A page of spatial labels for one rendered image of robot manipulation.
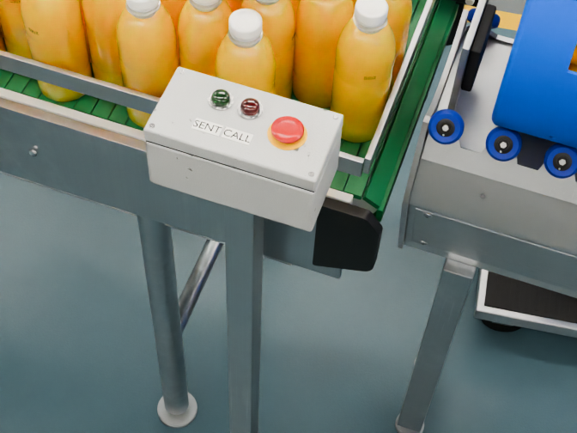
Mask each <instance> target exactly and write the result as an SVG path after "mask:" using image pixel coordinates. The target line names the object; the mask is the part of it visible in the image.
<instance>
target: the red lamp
mask: <svg viewBox="0 0 577 433"><path fill-rule="evenodd" d="M240 110H241V111H242V112H243V113H244V114H245V115H248V116H252V115H255V114H257V113H258V112H259V110H260V104H259V102H258V100H256V99H254V98H246V99H244V100H243V101H242V102H241V104H240Z"/></svg>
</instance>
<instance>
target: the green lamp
mask: <svg viewBox="0 0 577 433"><path fill-rule="evenodd" d="M230 101H231V97H230V94H229V92H228V91H227V90H225V89H217V90H215V91H214V92H213V93H212V95H211V102H212V104H214V105H215V106H217V107H225V106H226V105H228V104H229V102H230Z"/></svg>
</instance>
